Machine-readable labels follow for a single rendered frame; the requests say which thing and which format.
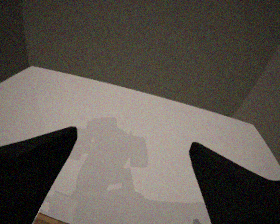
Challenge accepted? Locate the brown wooden board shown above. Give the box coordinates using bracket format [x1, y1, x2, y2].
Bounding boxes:
[34, 212, 69, 224]

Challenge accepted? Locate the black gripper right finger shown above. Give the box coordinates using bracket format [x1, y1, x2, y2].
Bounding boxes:
[189, 142, 280, 224]

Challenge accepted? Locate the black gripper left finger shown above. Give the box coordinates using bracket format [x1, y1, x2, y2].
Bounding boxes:
[0, 127, 77, 224]

